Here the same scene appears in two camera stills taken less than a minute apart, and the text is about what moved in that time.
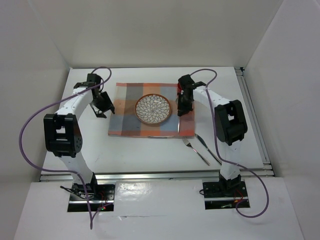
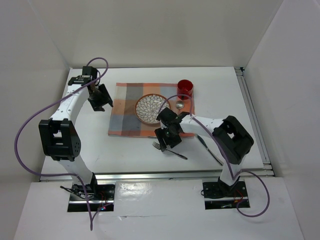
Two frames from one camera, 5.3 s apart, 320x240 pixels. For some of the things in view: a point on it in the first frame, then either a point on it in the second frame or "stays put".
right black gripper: (183, 110) to (160, 134)
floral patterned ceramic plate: (153, 108) stays put
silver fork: (189, 145) to (158, 146)
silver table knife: (219, 162) stays put
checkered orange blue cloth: (123, 121) stays put
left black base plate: (98, 193) stays put
